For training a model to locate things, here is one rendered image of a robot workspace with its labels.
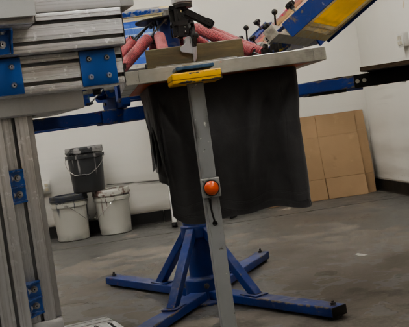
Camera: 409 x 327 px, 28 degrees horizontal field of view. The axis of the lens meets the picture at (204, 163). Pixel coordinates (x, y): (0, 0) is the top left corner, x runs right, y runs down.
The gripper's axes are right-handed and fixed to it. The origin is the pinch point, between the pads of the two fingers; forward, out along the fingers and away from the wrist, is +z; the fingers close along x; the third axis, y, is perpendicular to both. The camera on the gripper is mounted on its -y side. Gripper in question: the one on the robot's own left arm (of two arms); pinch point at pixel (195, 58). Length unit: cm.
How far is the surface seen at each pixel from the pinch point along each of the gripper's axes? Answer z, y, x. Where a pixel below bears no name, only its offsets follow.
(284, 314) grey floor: 105, -25, -27
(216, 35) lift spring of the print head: -13, -18, -59
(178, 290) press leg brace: 93, 15, -51
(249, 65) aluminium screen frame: 9, -7, 66
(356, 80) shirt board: 15, -71, -35
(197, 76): 11, 12, 89
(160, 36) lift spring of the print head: -16, 6, -58
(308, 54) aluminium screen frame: 8, -24, 66
